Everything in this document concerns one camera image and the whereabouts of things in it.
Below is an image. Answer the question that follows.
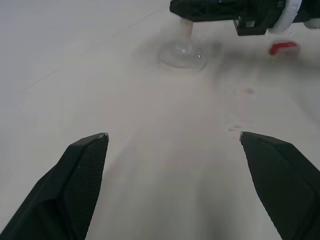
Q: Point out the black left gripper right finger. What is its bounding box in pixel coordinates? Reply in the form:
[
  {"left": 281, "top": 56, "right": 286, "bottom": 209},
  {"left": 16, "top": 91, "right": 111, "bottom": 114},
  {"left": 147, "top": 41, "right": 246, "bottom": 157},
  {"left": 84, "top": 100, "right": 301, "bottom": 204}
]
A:
[{"left": 238, "top": 130, "right": 320, "bottom": 240}]

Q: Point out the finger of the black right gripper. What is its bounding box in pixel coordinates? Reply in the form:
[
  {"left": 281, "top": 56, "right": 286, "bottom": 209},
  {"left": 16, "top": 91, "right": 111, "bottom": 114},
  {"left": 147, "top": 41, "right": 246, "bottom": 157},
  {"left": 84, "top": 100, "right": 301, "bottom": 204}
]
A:
[{"left": 169, "top": 0, "right": 239, "bottom": 24}]

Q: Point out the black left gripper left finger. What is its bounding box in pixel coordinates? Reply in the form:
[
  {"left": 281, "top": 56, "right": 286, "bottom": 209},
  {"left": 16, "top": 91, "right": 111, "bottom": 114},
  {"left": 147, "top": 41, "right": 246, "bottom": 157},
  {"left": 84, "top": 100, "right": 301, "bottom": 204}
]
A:
[{"left": 0, "top": 132, "right": 110, "bottom": 240}]

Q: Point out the small red object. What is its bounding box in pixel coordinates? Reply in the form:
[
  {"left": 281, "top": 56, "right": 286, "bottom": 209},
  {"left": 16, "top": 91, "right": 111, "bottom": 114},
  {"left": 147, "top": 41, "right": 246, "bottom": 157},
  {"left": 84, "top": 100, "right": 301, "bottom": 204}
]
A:
[{"left": 268, "top": 40, "right": 300, "bottom": 59}]

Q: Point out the clear glass stemmed cup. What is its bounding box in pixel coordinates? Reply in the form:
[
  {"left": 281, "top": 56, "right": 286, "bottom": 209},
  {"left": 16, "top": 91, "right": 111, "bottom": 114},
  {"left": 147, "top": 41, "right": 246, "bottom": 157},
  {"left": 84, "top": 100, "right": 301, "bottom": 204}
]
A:
[{"left": 157, "top": 18, "right": 208, "bottom": 74}]

